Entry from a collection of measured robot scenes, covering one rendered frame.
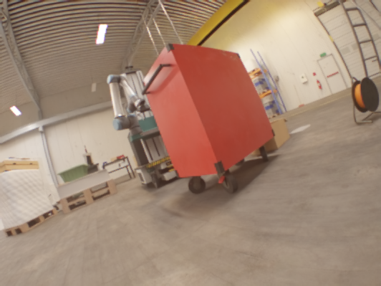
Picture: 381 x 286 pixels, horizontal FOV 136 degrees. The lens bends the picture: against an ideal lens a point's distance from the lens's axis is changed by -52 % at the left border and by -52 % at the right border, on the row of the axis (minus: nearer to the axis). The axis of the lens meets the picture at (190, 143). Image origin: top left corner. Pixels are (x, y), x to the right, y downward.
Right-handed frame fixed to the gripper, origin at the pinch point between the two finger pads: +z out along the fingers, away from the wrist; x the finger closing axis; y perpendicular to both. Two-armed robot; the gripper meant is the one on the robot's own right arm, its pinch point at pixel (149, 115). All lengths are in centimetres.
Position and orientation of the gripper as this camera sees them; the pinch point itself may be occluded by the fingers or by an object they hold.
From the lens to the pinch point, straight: 161.8
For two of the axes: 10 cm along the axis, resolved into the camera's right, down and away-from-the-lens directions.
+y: -3.4, 5.7, 7.5
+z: 6.4, 7.2, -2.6
